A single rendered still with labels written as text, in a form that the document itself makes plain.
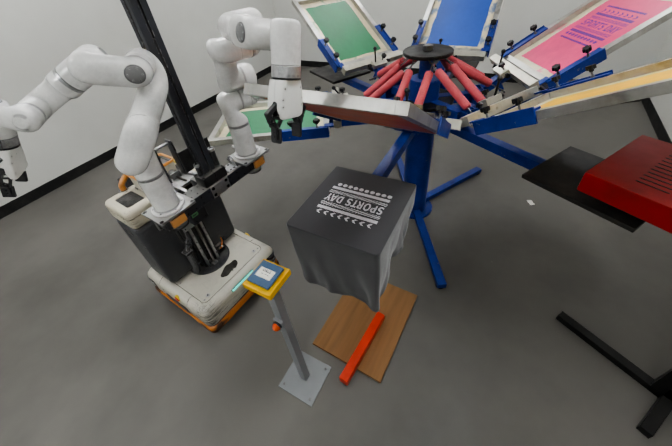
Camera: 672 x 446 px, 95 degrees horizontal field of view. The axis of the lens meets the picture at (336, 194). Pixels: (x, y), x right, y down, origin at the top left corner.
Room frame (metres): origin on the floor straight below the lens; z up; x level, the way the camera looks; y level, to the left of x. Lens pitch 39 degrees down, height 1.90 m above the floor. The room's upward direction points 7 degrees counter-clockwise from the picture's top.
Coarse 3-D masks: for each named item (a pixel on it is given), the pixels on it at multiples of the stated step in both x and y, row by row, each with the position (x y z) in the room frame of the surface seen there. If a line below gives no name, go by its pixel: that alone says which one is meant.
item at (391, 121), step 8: (344, 112) 1.03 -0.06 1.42; (352, 112) 0.96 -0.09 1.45; (360, 112) 0.90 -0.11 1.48; (368, 112) 0.85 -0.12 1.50; (368, 120) 1.24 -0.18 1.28; (376, 120) 1.14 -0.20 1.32; (384, 120) 1.05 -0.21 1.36; (392, 120) 0.98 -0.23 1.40; (400, 120) 0.92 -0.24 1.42; (400, 128) 1.41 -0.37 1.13; (408, 128) 1.28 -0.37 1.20; (416, 128) 1.17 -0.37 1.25; (424, 128) 1.08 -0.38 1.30
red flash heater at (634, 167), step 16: (640, 144) 1.06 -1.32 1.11; (656, 144) 1.05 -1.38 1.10; (608, 160) 0.98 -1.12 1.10; (624, 160) 0.97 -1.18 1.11; (640, 160) 0.96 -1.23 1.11; (656, 160) 0.94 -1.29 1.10; (592, 176) 0.90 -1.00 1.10; (608, 176) 0.88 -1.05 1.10; (624, 176) 0.87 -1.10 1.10; (640, 176) 0.86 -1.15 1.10; (656, 176) 0.85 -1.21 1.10; (592, 192) 0.88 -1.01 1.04; (608, 192) 0.84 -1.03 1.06; (624, 192) 0.80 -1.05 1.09; (640, 192) 0.78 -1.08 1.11; (656, 192) 0.77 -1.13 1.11; (624, 208) 0.78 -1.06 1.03; (640, 208) 0.75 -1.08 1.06; (656, 208) 0.71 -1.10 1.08; (656, 224) 0.69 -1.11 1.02
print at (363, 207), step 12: (336, 192) 1.17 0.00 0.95; (348, 192) 1.16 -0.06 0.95; (360, 192) 1.15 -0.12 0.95; (372, 192) 1.14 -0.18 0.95; (324, 204) 1.09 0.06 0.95; (336, 204) 1.08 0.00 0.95; (348, 204) 1.07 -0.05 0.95; (360, 204) 1.06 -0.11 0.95; (372, 204) 1.05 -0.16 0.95; (384, 204) 1.05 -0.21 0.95; (336, 216) 1.00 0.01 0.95; (348, 216) 0.99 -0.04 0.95; (360, 216) 0.99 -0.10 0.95; (372, 216) 0.98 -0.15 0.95; (372, 228) 0.90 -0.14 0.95
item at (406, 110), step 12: (252, 84) 1.06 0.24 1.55; (264, 96) 1.02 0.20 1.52; (312, 96) 0.92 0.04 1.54; (324, 96) 0.90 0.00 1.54; (336, 96) 0.88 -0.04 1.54; (348, 96) 0.86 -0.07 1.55; (360, 96) 0.85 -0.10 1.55; (348, 108) 0.85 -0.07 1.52; (360, 108) 0.83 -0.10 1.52; (372, 108) 0.81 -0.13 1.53; (384, 108) 0.79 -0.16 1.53; (396, 108) 0.78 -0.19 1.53; (408, 108) 0.76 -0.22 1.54; (348, 120) 1.58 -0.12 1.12; (408, 120) 0.86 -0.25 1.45; (420, 120) 0.87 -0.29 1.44; (432, 120) 1.01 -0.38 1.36
